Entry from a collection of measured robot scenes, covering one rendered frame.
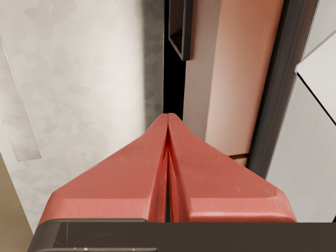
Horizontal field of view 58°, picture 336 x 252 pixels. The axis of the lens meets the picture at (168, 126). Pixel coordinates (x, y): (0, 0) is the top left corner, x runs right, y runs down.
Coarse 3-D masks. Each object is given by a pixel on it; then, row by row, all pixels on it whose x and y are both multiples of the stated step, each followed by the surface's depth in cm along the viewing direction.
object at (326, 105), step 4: (332, 84) 19; (332, 88) 20; (328, 92) 20; (332, 92) 20; (328, 96) 20; (332, 96) 20; (328, 100) 20; (332, 100) 20; (324, 104) 20; (328, 104) 20; (332, 104) 20; (324, 108) 20; (328, 108) 21; (332, 108) 21; (328, 112) 21; (332, 112) 21; (332, 116) 21; (332, 120) 21
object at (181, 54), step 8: (176, 0) 26; (184, 0) 22; (192, 0) 22; (176, 8) 26; (184, 8) 22; (192, 8) 22; (176, 16) 27; (184, 16) 22; (168, 24) 27; (176, 24) 27; (184, 24) 23; (168, 32) 28; (176, 32) 28; (184, 32) 23; (176, 40) 27; (184, 40) 23; (176, 48) 26; (184, 48) 24; (184, 56) 24
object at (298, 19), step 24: (288, 0) 18; (312, 0) 16; (288, 24) 18; (288, 48) 19; (288, 72) 19; (264, 96) 22; (288, 96) 19; (264, 120) 23; (264, 144) 23; (264, 168) 23
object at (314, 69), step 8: (328, 40) 17; (320, 48) 18; (328, 48) 18; (312, 56) 18; (320, 56) 18; (328, 56) 18; (296, 64) 18; (304, 64) 18; (312, 64) 18; (320, 64) 18; (328, 64) 18; (296, 72) 18; (304, 72) 18; (312, 72) 18; (320, 72) 19; (328, 72) 19; (304, 80) 19; (312, 80) 19; (320, 80) 19; (328, 80) 19; (312, 88) 19; (320, 88) 19; (328, 88) 20; (320, 96) 20; (320, 104) 20
